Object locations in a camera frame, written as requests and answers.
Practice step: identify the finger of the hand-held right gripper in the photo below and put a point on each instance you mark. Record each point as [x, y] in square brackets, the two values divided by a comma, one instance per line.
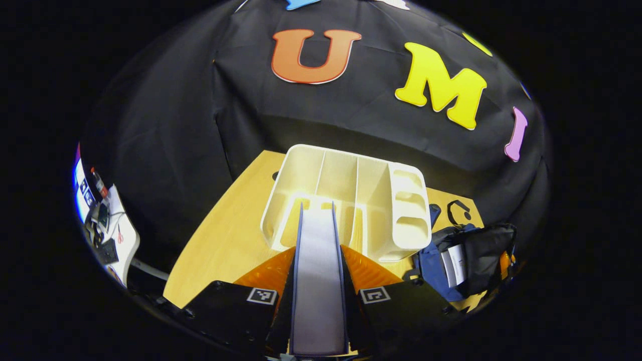
[506, 263]

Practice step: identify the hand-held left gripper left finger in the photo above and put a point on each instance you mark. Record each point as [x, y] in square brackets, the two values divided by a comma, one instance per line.
[235, 316]

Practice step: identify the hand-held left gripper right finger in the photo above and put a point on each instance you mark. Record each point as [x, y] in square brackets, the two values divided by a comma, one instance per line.
[396, 311]

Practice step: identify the blue schoolbag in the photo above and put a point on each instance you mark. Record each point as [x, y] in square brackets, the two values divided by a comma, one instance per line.
[484, 250]

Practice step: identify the white book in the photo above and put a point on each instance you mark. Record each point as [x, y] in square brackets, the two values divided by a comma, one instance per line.
[454, 263]

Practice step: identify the pale blue book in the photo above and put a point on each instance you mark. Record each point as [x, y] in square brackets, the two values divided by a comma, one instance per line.
[318, 281]

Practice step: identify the cream plastic bookshelf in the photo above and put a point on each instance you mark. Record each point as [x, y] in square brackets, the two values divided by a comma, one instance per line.
[371, 200]

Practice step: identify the white side table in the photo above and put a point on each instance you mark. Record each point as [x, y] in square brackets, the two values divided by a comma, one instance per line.
[123, 235]

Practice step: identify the black backdrop cloth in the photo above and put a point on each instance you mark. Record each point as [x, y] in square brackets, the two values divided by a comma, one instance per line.
[200, 150]

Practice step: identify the red-capped bottle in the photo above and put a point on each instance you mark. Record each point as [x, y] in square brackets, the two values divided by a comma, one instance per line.
[99, 183]

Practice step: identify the blue lit screen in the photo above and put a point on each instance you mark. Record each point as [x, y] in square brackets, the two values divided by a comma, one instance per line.
[80, 185]

